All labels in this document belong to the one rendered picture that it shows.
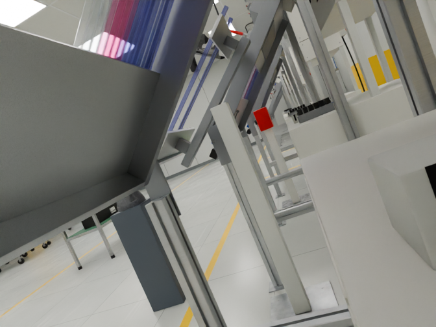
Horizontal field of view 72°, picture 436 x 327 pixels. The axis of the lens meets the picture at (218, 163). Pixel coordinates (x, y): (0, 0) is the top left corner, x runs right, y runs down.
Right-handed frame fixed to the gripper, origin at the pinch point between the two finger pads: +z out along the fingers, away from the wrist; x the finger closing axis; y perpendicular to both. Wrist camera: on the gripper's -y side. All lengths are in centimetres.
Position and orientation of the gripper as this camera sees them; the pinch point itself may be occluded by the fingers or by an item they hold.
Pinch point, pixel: (222, 56)
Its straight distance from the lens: 141.7
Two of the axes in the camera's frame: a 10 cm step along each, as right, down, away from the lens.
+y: 2.1, -9.6, -2.1
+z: 9.6, 2.5, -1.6
